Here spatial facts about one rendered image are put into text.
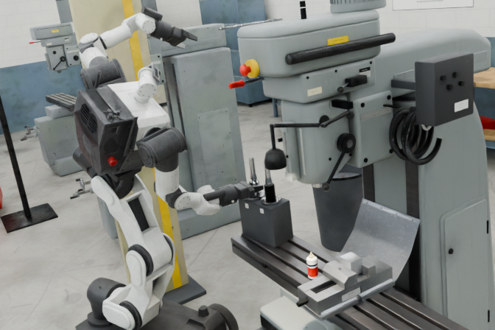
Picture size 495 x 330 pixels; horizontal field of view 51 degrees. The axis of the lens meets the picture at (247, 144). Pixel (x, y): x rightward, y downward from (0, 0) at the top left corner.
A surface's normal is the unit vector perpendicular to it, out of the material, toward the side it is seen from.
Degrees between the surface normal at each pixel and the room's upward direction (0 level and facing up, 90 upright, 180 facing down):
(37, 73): 90
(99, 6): 90
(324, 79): 90
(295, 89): 90
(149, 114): 34
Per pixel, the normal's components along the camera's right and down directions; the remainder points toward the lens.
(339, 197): -0.21, 0.37
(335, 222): -0.42, 0.37
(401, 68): 0.53, 0.18
